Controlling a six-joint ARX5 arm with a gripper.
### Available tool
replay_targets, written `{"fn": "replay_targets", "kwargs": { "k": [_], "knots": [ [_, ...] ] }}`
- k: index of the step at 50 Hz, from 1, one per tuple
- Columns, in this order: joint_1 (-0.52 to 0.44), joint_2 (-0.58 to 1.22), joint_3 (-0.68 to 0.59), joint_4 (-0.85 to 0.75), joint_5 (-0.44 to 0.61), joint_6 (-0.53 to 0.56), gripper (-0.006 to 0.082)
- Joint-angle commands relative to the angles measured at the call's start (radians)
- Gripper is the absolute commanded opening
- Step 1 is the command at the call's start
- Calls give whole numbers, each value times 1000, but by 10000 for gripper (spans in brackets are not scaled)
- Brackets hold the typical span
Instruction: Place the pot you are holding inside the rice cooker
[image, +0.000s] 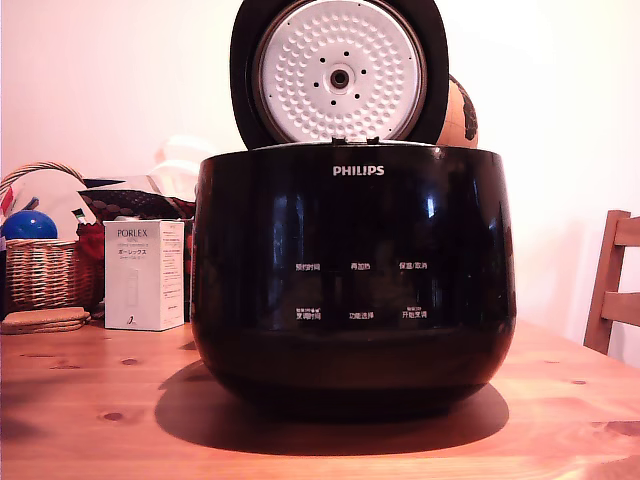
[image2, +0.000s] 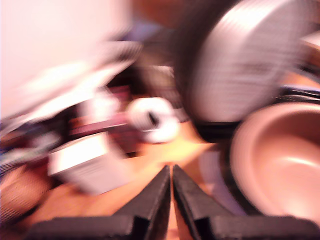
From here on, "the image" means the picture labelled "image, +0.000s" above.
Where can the wicker basket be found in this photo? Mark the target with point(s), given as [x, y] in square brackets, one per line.
[42, 275]

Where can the red knitted item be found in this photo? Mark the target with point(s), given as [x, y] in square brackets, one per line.
[90, 250]

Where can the white plastic bag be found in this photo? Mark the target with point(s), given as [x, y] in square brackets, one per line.
[175, 165]

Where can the black rice cooker lid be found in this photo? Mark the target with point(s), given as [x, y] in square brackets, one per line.
[340, 75]

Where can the cork coaster stack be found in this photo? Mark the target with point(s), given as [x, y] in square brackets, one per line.
[45, 320]

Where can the black Philips rice cooker base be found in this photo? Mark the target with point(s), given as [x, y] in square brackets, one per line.
[350, 225]

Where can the blue ball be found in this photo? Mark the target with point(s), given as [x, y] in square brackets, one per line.
[30, 226]

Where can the orange globe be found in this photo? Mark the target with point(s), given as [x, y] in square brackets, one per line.
[462, 115]

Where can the wooden chair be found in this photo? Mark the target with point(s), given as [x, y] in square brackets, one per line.
[607, 280]

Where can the dark patterned cloth bag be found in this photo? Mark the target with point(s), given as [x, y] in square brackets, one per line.
[135, 202]

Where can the white Porlex box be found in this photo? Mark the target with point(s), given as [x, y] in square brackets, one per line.
[142, 275]

